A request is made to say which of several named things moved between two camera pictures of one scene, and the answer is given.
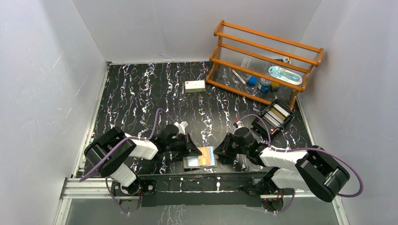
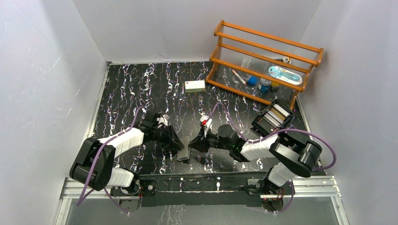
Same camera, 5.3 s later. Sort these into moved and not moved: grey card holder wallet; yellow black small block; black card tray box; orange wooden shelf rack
Moved: grey card holder wallet
Not moved: black card tray box; orange wooden shelf rack; yellow black small block
